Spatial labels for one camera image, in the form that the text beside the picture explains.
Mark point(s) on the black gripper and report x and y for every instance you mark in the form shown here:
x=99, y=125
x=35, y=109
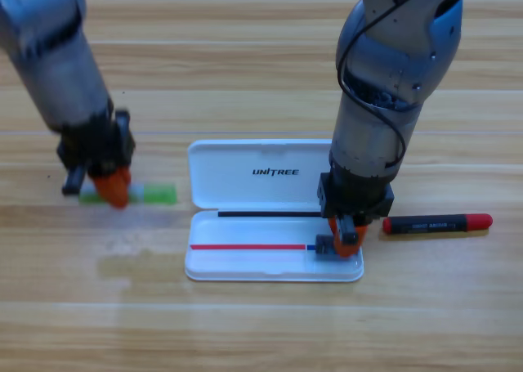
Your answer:
x=355, y=198
x=98, y=143

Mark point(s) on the black eraser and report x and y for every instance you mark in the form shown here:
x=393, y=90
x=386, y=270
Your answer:
x=324, y=245

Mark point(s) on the red black marker pen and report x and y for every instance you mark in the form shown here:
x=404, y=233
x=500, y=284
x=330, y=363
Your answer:
x=429, y=225

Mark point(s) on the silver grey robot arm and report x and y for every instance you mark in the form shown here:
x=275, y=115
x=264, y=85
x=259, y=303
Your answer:
x=388, y=61
x=53, y=61

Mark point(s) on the white Unitree pencil case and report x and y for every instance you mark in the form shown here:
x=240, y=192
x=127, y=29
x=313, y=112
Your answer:
x=253, y=233

